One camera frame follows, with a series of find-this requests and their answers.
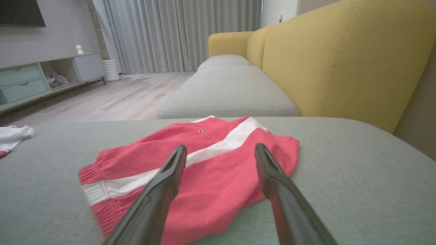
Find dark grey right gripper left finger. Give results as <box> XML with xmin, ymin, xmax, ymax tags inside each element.
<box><xmin>102</xmin><ymin>145</ymin><xmax>187</xmax><ymax>245</ymax></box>

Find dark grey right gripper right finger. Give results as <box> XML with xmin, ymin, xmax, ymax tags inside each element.
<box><xmin>255</xmin><ymin>143</ymin><xmax>338</xmax><ymax>245</ymax></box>

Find red shorts with white stripe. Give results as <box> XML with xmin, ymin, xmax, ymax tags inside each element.
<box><xmin>78</xmin><ymin>116</ymin><xmax>300</xmax><ymax>245</ymax></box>

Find white garment with red trim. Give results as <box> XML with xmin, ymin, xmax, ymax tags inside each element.
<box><xmin>0</xmin><ymin>125</ymin><xmax>35</xmax><ymax>159</ymax></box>

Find medium grey sofa seat cushion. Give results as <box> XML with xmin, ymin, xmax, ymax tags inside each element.
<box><xmin>157</xmin><ymin>65</ymin><xmax>300</xmax><ymax>119</ymax></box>

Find white ribbed vase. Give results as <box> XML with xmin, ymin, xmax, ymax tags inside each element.
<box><xmin>102</xmin><ymin>59</ymin><xmax>120</xmax><ymax>81</ymax></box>

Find grey cabinet door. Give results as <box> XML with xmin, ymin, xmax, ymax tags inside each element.
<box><xmin>73</xmin><ymin>54</ymin><xmax>105</xmax><ymax>82</ymax></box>

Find small grey sofa seat cushion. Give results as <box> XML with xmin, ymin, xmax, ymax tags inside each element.
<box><xmin>198</xmin><ymin>54</ymin><xmax>251</xmax><ymax>71</ymax></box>

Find yellow sofa backrest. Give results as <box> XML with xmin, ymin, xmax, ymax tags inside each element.
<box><xmin>246</xmin><ymin>0</ymin><xmax>436</xmax><ymax>134</ymax></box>

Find crumpled bag in cabinet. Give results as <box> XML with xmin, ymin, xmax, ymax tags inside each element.
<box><xmin>45</xmin><ymin>70</ymin><xmax>68</xmax><ymax>89</ymax></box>

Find grey pleated curtain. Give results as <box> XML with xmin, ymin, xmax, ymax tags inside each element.
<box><xmin>104</xmin><ymin>0</ymin><xmax>263</xmax><ymax>75</ymax></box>

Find low grey media cabinet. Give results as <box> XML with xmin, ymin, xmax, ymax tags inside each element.
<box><xmin>0</xmin><ymin>53</ymin><xmax>106</xmax><ymax>113</ymax></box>

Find yellow sofa armrest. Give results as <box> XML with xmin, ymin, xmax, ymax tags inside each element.
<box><xmin>208</xmin><ymin>31</ymin><xmax>254</xmax><ymax>58</ymax></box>

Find mint green cabinet drawer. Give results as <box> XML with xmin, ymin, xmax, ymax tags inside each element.
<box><xmin>0</xmin><ymin>64</ymin><xmax>42</xmax><ymax>87</ymax></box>
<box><xmin>3</xmin><ymin>78</ymin><xmax>48</xmax><ymax>103</ymax></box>

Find brown textured wall column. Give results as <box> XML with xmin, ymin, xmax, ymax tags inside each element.
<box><xmin>87</xmin><ymin>0</ymin><xmax>110</xmax><ymax>61</ymax></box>

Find black wall television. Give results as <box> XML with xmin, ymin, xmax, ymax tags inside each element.
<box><xmin>0</xmin><ymin>0</ymin><xmax>46</xmax><ymax>28</ymax></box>

